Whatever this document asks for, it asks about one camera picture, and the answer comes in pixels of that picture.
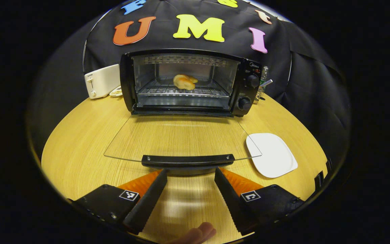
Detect white toaster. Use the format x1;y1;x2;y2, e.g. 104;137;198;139
84;64;121;100

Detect white square plate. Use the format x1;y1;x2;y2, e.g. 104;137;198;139
246;133;299;179

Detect golden croissant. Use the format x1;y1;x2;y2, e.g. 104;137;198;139
173;74;199;91

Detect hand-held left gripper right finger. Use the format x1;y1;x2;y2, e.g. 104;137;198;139
214;167;305;236

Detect black electric oven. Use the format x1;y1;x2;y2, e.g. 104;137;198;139
103;48;263;176

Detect black backdrop cloth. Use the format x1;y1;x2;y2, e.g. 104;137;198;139
29;0;352;160

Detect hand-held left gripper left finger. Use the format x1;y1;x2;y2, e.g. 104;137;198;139
67;169;168;235

